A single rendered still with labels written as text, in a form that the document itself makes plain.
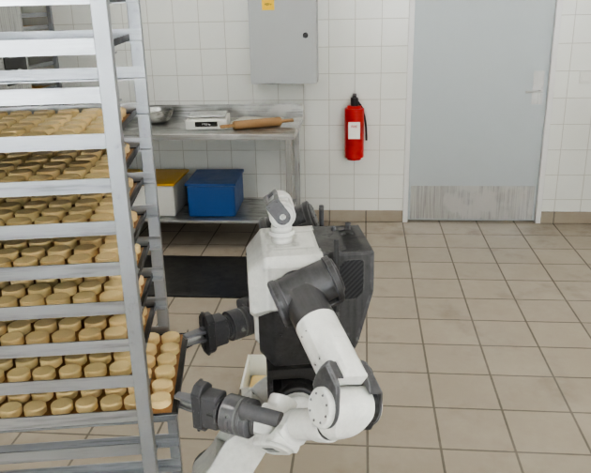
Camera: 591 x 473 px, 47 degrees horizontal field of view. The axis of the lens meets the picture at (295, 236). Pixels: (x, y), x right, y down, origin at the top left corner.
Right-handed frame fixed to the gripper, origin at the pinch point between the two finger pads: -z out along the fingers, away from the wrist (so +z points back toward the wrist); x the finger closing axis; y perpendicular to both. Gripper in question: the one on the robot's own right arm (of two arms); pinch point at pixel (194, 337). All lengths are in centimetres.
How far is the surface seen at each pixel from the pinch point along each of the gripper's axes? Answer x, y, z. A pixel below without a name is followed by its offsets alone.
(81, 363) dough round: 9.1, 11.5, -34.7
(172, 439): -36.4, -8.7, -6.0
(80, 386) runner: 8.9, 21.0, -38.1
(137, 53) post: 77, -9, -5
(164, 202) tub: -53, -299, 124
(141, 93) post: 67, -9, -5
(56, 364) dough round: 9.2, 8.7, -39.6
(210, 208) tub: -57, -277, 150
